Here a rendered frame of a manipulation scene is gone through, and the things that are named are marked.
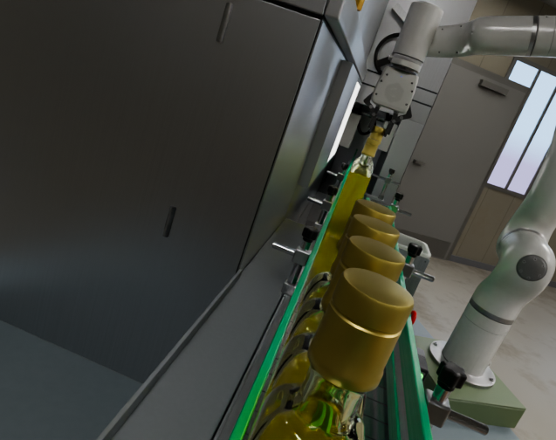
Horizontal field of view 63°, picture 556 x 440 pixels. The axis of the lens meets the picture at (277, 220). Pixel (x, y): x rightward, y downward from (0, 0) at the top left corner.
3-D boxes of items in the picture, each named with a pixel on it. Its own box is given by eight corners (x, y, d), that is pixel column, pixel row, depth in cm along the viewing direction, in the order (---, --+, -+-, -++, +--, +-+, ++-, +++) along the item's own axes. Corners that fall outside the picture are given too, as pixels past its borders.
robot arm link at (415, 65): (390, 51, 114) (386, 62, 115) (424, 61, 113) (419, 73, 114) (389, 54, 122) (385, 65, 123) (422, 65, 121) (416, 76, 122)
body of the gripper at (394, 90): (385, 58, 115) (368, 101, 118) (424, 72, 114) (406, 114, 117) (385, 61, 122) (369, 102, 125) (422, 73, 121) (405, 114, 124)
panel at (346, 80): (328, 154, 210) (355, 80, 200) (334, 155, 209) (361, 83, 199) (297, 184, 124) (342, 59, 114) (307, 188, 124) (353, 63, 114)
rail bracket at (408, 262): (384, 295, 98) (409, 240, 94) (416, 308, 97) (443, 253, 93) (385, 302, 94) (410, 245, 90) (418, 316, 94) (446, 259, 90)
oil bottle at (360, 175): (326, 230, 129) (354, 159, 123) (346, 237, 129) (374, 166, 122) (325, 234, 124) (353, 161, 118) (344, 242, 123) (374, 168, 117)
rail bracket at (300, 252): (262, 278, 86) (284, 214, 82) (295, 292, 85) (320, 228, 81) (257, 286, 82) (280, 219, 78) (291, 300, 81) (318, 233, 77)
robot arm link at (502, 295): (510, 312, 128) (553, 237, 120) (520, 342, 111) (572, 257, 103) (468, 293, 131) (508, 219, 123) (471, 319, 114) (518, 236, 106)
